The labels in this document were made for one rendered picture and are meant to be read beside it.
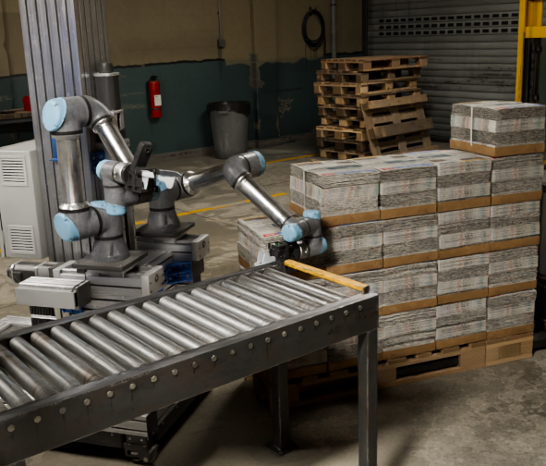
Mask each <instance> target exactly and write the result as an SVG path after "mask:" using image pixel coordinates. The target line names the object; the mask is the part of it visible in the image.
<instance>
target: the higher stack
mask: <svg viewBox="0 0 546 466"><path fill-rule="evenodd" d="M452 108H453V110H452V114H451V122H450V123H451V136H452V137H451V140H456V141H465V142H470V144H471V146H472V143H475V144H479V145H484V146H489V147H493V148H498V147H507V146H517V145H526V144H534V143H543V142H544V141H546V140H545V139H546V138H545V137H546V136H545V134H544V133H545V132H546V129H545V126H544V125H545V124H544V122H545V121H544V120H545V118H546V117H545V115H546V112H545V111H546V109H544V108H546V105H543V104H527V103H522V102H518V103H517V102H511V101H482V102H471V103H461V104H453V106H452ZM452 150H453V151H458V152H462V153H467V154H469V153H470V155H477V156H481V157H485V158H488V159H491V172H490V173H491V179H490V181H491V182H490V183H491V186H490V195H491V196H499V195H506V194H514V193H521V192H529V191H536V190H541V188H542V182H543V181H542V177H543V174H544V173H543V170H542V169H543V168H544V164H543V159H544V158H543V156H544V155H543V154H541V153H522V154H514V155H506V156H497V157H494V156H489V155H485V154H481V153H472V152H468V151H464V150H459V149H452ZM488 206H490V212H489V213H490V218H489V226H488V228H490V229H491V231H490V232H491V239H490V242H491V243H493V242H498V241H505V240H511V239H522V238H530V237H537V236H538V235H539V233H540V223H539V220H540V219H539V217H540V214H539V212H540V211H539V209H540V208H539V207H540V201H538V200H530V201H523V202H510V203H503V204H495V205H488ZM537 250H538V246H536V245H529V246H524V247H517V248H511V249H505V250H499V251H486V252H487V253H489V254H490V255H489V256H490V257H489V259H490V260H489V263H488V265H489V268H488V269H489V271H488V276H489V278H488V286H487V288H494V287H500V286H505V285H511V284H516V283H521V282H527V281H532V280H536V277H537V272H538V271H537V268H536V267H538V259H539V258H538V257H539V256H537V255H538V252H537ZM536 296H537V290H536V289H534V288H530V289H525V290H519V291H514V292H509V293H504V294H499V295H493V296H488V297H484V298H486V299H485V300H486V308H487V310H486V311H487V312H486V314H487V316H486V317H487V318H486V328H485V329H486V331H487V334H488V332H491V331H494V330H499V329H504V328H509V327H514V326H519V325H528V324H533V322H534V312H535V311H533V310H534V304H535V302H534V301H535V299H536ZM482 341H484V345H485V346H486V349H485V366H490V365H494V364H499V363H504V362H511V361H516V360H520V359H525V358H529V357H532V345H533V332H532V331H529V332H525V333H520V334H515V335H511V336H506V337H497V338H493V339H488V340H487V339H485V340H482Z"/></svg>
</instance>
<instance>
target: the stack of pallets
mask: <svg viewBox="0 0 546 466"><path fill-rule="evenodd" d="M408 59H415V65H412V66H410V65H409V64H408ZM321 63H322V68H321V70H316V74H317V81H318V82H313V84H314V93H317V97H318V103H317V105H318V107H319V113H318V115H321V119H322V123H321V125H320V126H316V130H317V135H316V137H317V148H320V151H321V156H320V158H330V157H335V156H338V158H337V160H346V159H353V158H360V157H369V156H372V153H371V152H370V148H369V144H370V142H369V141H368V140H367V136H366V132H365V129H366V126H364V123H363V122H364V117H363V115H361V111H360V107H359V104H363V103H366V102H367V101H375V100H382V99H390V98H396V97H402V92H409V96H410V95H418V94H420V92H421V88H417V78H420V77H421V76H420V70H421V67H426V66H427V64H428V56H427V55H373V56H359V57H345V58H331V59H321ZM334 63H338V67H334ZM401 70H408V76H407V77H402V75H401ZM381 73H383V76H382V75H381ZM329 75H334V79H329ZM397 81H404V82H405V87H402V88H396V87H397V86H396V82H397ZM375 84H381V87H376V85H375ZM326 86H333V89H332V90H326ZM382 95H383V97H382ZM329 97H333V98H335V101H329ZM331 108H336V111H333V112H331ZM333 119H339V121H337V122H333ZM355 128H359V129H355ZM329 130H331V131H334V132H332V133H329ZM329 141H333V142H334V143H329ZM332 153H333V154H332ZM352 154H354V155H352Z"/></svg>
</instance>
